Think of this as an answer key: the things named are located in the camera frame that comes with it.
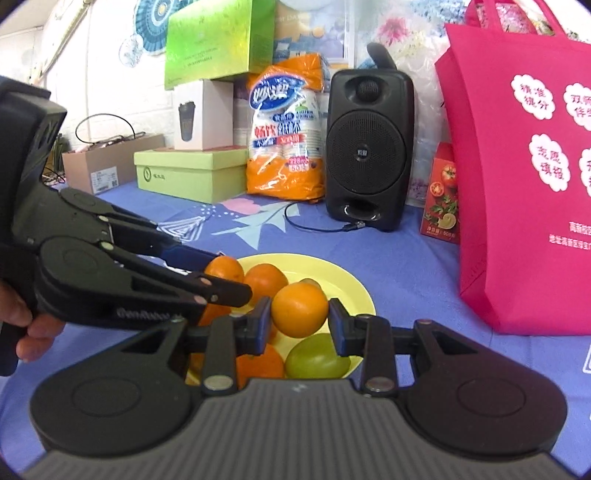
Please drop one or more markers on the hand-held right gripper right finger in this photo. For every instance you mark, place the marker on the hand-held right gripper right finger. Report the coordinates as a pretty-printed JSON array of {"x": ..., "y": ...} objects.
[{"x": 337, "y": 323}]

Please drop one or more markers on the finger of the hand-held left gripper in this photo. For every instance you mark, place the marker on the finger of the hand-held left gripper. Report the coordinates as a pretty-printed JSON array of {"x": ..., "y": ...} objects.
[
  {"x": 221, "y": 290},
  {"x": 189, "y": 257}
]

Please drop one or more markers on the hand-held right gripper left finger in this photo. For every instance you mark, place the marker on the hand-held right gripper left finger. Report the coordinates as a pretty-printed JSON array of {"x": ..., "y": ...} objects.
[{"x": 263, "y": 318}]

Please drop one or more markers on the yellow plastic plate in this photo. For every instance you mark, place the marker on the yellow plastic plate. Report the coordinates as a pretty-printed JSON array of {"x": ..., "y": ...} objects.
[{"x": 341, "y": 286}]

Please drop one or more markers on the large orange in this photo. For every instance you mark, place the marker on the large orange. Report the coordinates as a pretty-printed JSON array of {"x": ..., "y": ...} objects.
[{"x": 300, "y": 309}]

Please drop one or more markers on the large green fruit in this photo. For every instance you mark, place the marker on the large green fruit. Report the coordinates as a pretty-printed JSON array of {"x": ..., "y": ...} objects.
[{"x": 314, "y": 360}]

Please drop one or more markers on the person's left hand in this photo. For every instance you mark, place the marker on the person's left hand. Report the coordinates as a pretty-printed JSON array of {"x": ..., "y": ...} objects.
[{"x": 41, "y": 339}]

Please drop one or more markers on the light green shoebox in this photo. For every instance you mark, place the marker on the light green shoebox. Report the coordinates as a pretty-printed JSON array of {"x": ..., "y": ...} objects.
[{"x": 184, "y": 175}]

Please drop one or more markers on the brown cardboard box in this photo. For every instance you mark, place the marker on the brown cardboard box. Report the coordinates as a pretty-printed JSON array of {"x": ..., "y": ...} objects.
[{"x": 101, "y": 170}]

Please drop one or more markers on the white cup box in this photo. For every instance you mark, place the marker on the white cup box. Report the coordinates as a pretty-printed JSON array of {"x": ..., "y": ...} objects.
[{"x": 207, "y": 115}]

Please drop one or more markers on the orange paper cup pack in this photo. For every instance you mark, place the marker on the orange paper cup pack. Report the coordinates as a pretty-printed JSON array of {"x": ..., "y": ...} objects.
[{"x": 286, "y": 138}]

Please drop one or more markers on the red tomato juice carton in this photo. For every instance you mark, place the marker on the red tomato juice carton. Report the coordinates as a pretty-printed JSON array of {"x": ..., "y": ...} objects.
[{"x": 438, "y": 198}]

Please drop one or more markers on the black speaker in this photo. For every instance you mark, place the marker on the black speaker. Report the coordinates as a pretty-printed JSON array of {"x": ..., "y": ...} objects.
[{"x": 369, "y": 152}]

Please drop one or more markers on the pink tote bag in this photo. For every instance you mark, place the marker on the pink tote bag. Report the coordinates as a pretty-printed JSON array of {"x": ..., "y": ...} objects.
[{"x": 508, "y": 207}]

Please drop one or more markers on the large green gift box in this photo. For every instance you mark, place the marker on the large green gift box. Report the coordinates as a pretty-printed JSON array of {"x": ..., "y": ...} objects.
[{"x": 212, "y": 41}]

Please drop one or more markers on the blue illustrated poster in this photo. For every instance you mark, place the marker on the blue illustrated poster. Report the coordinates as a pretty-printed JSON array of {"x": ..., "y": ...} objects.
[{"x": 314, "y": 37}]

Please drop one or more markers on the clear floral plastic bag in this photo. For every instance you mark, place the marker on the clear floral plastic bag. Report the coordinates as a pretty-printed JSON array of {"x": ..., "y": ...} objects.
[{"x": 401, "y": 27}]

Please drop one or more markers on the paper fan wall decorations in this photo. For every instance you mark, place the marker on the paper fan wall decorations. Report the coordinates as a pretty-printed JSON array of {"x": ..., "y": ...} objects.
[{"x": 152, "y": 9}]

